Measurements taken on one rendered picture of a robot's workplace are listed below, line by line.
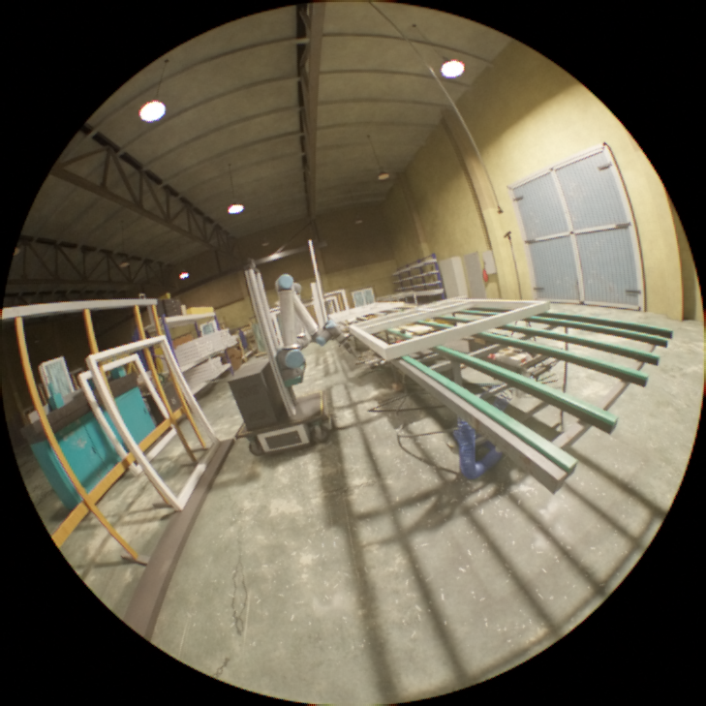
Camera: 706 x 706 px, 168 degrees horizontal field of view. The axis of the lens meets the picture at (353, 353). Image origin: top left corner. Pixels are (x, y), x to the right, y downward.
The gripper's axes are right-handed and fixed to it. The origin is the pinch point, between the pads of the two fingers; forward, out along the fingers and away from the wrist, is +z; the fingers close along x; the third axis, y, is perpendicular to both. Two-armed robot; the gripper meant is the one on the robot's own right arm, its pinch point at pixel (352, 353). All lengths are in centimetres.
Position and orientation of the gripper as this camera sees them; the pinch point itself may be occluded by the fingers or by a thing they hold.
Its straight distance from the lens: 217.5
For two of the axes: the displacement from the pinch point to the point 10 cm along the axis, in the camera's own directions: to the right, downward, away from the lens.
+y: -7.7, 6.4, -0.8
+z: 5.6, 7.3, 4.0
